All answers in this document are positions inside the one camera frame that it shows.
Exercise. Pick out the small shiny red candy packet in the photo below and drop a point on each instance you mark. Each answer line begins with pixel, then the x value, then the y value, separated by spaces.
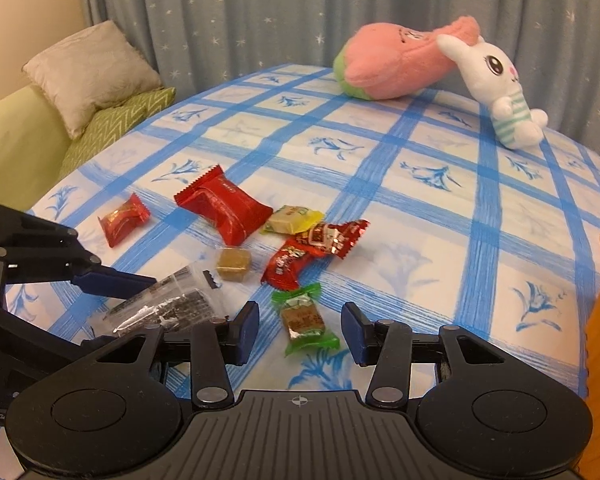
pixel 122 220

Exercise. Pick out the green candy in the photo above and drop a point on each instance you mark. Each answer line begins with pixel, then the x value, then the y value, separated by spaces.
pixel 302 320

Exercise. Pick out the blue checked tablecloth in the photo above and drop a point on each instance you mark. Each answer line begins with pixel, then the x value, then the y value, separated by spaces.
pixel 405 210

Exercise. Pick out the clear packet of dark snack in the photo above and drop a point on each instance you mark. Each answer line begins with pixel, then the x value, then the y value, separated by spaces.
pixel 180 300

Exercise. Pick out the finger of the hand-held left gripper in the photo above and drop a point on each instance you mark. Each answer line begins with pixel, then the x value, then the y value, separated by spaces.
pixel 110 280
pixel 55 345

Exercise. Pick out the dark red patterned candy packet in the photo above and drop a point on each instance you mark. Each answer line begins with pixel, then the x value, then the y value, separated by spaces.
pixel 330 235

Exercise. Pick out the white rabbit plush toy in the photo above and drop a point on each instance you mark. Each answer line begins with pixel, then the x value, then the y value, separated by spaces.
pixel 485 70

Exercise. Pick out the beige pillow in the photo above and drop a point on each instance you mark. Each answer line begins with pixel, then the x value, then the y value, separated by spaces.
pixel 90 75

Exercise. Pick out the brown cube candy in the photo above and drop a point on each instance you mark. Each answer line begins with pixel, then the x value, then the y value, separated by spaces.
pixel 234 264

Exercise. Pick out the large red snack packet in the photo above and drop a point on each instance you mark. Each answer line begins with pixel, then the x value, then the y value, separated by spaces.
pixel 220 205

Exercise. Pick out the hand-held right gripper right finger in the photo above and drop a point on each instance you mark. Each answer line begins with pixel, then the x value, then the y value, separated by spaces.
pixel 355 332

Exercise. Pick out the red candy packet white print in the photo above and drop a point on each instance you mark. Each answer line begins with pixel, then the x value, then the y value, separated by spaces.
pixel 287 262

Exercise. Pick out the grey star print curtain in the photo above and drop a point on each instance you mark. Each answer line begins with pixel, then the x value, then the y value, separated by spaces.
pixel 255 10

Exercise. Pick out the pink plush toy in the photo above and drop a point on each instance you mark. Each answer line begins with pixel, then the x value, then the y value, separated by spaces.
pixel 390 65

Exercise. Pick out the green zigzag pillow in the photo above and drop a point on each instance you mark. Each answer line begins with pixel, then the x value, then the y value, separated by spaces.
pixel 115 125

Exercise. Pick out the yellow green candy packet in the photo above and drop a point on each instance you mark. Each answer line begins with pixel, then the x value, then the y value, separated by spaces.
pixel 290 219

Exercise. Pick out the light green sofa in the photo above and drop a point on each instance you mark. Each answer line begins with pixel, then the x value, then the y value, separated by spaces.
pixel 15 145

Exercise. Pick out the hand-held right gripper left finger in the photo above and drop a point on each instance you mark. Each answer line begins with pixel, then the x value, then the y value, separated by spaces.
pixel 245 332

